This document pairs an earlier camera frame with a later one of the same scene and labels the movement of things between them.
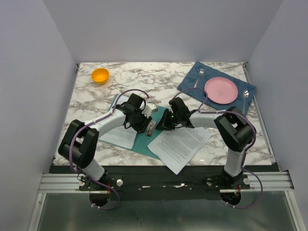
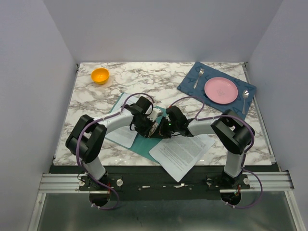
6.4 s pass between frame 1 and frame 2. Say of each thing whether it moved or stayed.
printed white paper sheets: moved
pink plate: stayed
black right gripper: moved
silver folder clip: stayed
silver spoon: stayed
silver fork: stayed
